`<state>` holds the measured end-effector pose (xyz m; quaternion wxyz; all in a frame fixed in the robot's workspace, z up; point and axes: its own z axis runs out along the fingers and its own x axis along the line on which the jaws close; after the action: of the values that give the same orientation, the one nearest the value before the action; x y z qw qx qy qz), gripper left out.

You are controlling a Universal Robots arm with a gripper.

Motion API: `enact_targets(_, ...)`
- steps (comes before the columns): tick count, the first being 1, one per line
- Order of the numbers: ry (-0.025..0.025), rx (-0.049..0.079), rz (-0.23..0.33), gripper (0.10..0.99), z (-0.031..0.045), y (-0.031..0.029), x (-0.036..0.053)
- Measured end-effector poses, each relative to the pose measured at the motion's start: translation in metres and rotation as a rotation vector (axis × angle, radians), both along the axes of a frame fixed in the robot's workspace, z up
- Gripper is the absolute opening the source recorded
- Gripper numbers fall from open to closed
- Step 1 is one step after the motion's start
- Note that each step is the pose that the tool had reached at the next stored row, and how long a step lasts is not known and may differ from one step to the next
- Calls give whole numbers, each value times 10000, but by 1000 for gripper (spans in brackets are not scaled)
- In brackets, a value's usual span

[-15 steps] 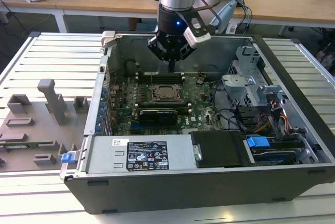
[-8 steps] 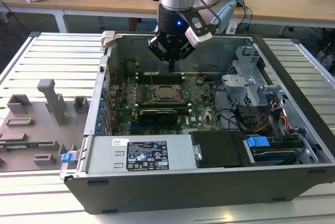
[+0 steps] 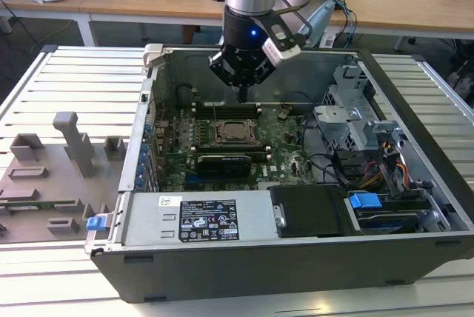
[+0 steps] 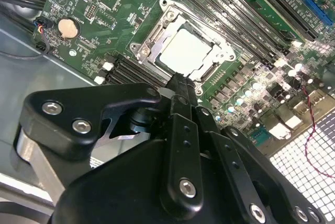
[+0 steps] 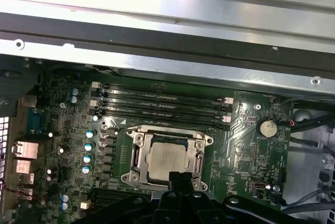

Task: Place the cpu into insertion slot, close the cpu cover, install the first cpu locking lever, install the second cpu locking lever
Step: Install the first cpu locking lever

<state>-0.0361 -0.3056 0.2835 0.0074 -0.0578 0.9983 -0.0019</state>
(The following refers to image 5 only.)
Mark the CPU socket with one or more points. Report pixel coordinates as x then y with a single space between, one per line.
131 175

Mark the blue serial port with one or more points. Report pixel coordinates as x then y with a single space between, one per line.
35 120

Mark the metal port housing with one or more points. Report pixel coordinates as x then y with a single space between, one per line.
24 150
23 167

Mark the metal socket cover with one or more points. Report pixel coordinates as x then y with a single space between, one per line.
143 153

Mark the silver square CPU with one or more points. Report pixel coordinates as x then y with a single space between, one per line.
165 156

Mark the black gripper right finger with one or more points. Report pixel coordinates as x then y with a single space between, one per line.
187 182

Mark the round coin battery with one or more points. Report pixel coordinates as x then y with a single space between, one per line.
267 127

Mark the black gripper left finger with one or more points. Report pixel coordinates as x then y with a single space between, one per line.
175 182

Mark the metal drive cage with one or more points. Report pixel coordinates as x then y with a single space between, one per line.
327 156

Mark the silver cylindrical capacitor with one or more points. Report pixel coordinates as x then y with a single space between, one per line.
90 133
95 117
74 99
64 197
86 169
89 146
88 158
64 206
74 91

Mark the green motherboard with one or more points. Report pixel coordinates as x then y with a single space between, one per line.
235 156

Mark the black open PC case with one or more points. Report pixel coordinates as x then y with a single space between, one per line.
183 64

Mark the white fan connector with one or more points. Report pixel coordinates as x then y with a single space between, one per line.
85 205

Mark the black RAM slot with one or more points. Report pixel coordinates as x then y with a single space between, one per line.
162 120
117 194
162 101
104 203
162 110
162 91

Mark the black internal USB connector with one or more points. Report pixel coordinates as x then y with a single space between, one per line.
258 185

